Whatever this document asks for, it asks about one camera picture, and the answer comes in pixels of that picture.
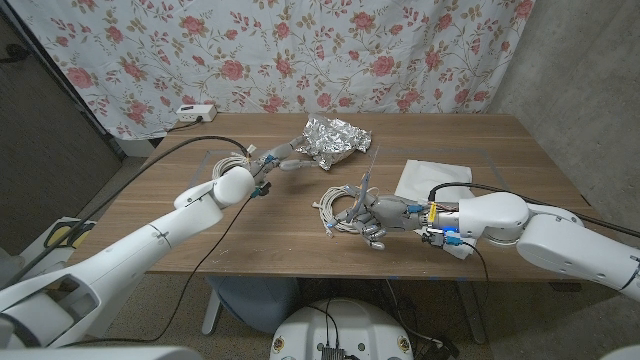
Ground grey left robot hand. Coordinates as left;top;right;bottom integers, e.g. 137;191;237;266
247;141;322;184

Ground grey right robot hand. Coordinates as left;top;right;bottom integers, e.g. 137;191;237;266
333;172;437;251

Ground yellow grey handled scissors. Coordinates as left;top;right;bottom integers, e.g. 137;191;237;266
347;144;381;224

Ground aluminum foil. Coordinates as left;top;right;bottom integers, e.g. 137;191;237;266
297;113;374;172

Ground white towel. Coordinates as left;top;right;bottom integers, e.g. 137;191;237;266
394;159;476;260

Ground white power strip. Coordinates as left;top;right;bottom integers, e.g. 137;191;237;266
175;103;218;124

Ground floral print backdrop curtain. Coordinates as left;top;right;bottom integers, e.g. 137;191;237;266
7;0;536;141

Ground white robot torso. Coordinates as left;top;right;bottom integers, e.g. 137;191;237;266
269;298;415;360

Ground grey table leg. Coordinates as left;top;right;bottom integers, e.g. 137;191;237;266
457;280;487;345

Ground black adapter on floor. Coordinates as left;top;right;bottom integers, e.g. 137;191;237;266
422;337;461;360

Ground blue grey stool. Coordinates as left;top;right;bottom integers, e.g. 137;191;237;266
205;276;301;335

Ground white table leg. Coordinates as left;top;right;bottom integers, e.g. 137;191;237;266
201;288;224;335

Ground white floor board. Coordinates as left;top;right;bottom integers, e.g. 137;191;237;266
9;215;99;281

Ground person in grey clothes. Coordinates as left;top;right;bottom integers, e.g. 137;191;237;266
0;249;26;286

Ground small coiled white cable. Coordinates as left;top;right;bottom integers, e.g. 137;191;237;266
211;154;251;181

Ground large coiled white cable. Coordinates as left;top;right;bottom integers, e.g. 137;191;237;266
312;185;376;239

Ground black power strip cord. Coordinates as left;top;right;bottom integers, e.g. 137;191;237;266
167;115;205;134

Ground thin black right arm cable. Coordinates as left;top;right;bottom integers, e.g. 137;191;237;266
462;239;491;301

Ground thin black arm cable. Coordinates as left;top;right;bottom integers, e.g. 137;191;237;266
462;239;491;301
64;197;254;347

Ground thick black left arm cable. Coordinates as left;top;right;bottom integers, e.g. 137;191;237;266
0;134;251;291

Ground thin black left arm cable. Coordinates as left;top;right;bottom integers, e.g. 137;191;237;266
64;197;254;347

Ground black door handle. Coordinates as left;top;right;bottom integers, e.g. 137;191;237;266
0;43;31;64

